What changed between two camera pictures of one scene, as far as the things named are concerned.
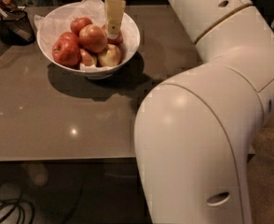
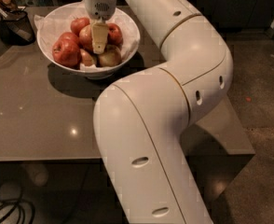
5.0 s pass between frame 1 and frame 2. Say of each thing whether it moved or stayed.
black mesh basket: stayed
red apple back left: stayed
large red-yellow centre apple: stayed
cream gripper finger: moved
